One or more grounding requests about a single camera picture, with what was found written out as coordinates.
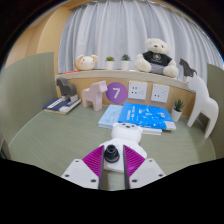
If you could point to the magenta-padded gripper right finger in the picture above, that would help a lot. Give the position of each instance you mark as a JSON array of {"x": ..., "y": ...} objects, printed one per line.
[{"x": 146, "y": 170}]

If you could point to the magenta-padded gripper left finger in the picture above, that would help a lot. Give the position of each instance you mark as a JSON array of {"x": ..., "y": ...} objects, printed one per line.
[{"x": 80, "y": 171}]

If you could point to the bright blue book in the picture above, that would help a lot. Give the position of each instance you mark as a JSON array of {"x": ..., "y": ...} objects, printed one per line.
[{"x": 146, "y": 116}]

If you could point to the light blue booklet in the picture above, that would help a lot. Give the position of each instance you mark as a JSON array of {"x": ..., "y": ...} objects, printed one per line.
[{"x": 109, "y": 116}]

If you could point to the small potted plant white pot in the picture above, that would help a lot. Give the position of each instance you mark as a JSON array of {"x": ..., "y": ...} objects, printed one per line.
[
  {"x": 125, "y": 65},
  {"x": 176, "y": 115},
  {"x": 110, "y": 65}
]

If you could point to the dark blue book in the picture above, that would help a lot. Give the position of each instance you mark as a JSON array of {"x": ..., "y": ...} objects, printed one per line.
[{"x": 58, "y": 106}]

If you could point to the pink horse figure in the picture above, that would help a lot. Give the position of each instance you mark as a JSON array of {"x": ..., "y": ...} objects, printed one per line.
[{"x": 94, "y": 96}]

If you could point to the purple round number sign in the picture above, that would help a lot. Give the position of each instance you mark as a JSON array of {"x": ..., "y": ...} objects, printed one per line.
[{"x": 116, "y": 92}]

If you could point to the dark grey horse figure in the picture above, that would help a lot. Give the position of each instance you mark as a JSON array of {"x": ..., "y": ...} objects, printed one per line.
[{"x": 66, "y": 88}]

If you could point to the large white horse figure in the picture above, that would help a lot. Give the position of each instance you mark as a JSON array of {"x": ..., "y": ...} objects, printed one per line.
[{"x": 205, "y": 103}]

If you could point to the green desk partition panel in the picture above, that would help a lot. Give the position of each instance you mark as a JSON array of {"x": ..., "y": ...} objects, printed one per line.
[
  {"x": 216, "y": 86},
  {"x": 26, "y": 96}
]

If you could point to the round yellow plush toy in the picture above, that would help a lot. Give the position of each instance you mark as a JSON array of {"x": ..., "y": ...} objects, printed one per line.
[{"x": 86, "y": 62}]

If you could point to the black horse figure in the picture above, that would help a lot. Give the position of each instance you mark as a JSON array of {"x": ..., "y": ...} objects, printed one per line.
[{"x": 186, "y": 68}]

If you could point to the cream teddy bear black shirt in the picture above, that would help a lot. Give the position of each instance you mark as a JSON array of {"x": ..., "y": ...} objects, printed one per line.
[{"x": 156, "y": 58}]

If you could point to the light grey curtain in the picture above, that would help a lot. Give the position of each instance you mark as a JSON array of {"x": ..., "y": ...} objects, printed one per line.
[{"x": 116, "y": 30}]

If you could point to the white wall socket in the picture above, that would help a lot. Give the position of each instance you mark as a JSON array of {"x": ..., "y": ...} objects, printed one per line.
[
  {"x": 137, "y": 90},
  {"x": 160, "y": 93}
]

